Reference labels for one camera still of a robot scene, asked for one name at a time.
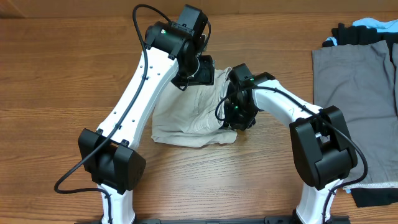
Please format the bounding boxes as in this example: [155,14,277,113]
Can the light blue garment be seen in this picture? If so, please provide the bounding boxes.
[323,17,398,194]

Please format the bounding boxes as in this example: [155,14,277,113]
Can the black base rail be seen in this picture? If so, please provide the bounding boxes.
[74,215,351,224]

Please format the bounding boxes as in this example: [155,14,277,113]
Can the beige shorts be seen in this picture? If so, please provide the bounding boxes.
[151,67,237,147]

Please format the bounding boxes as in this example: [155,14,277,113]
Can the black garment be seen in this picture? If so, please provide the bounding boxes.
[322,22,398,208]

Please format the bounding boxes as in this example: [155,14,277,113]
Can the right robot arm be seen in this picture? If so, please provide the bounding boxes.
[216,63,358,223]

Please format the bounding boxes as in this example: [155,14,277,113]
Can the grey shorts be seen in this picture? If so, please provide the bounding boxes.
[311,39,398,189]

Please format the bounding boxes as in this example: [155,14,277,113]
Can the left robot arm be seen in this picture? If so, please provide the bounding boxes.
[78,5,215,223]

